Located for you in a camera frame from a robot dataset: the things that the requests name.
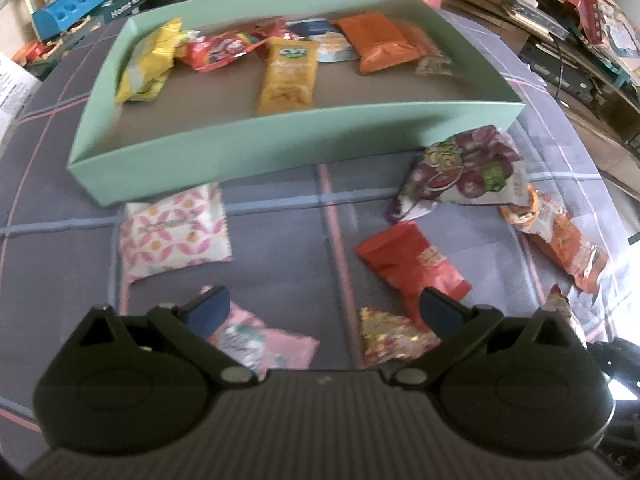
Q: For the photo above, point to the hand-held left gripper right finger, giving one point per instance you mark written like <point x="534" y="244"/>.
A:
<point x="440" y="312"/>

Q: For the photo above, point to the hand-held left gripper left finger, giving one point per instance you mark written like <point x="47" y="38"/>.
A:
<point x="210" y="310"/>

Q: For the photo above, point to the red gold small packet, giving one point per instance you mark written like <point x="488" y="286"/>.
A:
<point x="390" y="337"/>

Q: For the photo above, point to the pink snack packet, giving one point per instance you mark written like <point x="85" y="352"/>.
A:
<point x="270" y="347"/>

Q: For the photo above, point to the white pink patterned packet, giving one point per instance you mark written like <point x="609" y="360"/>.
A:
<point x="175" y="230"/>

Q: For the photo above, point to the orange and white noodle snack packet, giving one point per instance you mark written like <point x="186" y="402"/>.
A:
<point x="560" y="235"/>

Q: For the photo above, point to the purple grape gummy packet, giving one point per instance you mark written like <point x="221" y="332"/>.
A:
<point x="460" y="170"/>

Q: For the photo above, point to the mint green cardboard box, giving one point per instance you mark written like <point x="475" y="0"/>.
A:
<point x="280" y="145"/>

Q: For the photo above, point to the yellow cracker bar packet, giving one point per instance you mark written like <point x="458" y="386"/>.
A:
<point x="287" y="77"/>

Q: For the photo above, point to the clear cake bar packet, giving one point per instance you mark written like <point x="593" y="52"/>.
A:
<point x="432" y="55"/>

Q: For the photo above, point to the yellow gold snack packet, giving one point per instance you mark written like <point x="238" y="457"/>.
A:
<point x="147" y="60"/>

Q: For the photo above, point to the red colourful candy packet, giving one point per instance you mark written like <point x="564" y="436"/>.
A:
<point x="220" y="50"/>

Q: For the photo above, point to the plain orange snack packet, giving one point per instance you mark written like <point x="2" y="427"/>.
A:
<point x="377" y="40"/>

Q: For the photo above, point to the small red snack packet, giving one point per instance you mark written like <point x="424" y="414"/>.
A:
<point x="270" y="27"/>

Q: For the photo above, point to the blue and white biscuit packet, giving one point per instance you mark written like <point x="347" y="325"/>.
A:
<point x="320" y="37"/>

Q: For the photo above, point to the plaid blue grey blanket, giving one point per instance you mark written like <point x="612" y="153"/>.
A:
<point x="300" y="240"/>

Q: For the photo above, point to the wooden shelf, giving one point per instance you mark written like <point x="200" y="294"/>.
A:
<point x="600" y="95"/>

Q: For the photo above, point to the white printed instruction poster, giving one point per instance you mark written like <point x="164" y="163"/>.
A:
<point x="15" y="90"/>

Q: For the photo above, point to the green toy kitchen box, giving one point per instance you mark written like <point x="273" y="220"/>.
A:
<point x="130" y="2"/>

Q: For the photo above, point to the stack of picture books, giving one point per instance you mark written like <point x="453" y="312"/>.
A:
<point x="610" y="20"/>

